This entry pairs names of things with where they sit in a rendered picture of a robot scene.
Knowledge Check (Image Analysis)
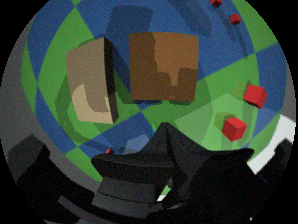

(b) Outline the brown square block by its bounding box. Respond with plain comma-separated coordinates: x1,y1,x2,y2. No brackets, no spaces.
128,31,200,101

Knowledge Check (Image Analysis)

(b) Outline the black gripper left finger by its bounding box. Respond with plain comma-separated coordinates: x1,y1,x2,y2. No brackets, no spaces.
90,123,176,198

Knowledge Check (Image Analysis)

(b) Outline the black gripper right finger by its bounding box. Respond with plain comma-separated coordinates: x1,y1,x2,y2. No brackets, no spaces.
165,121,254,200

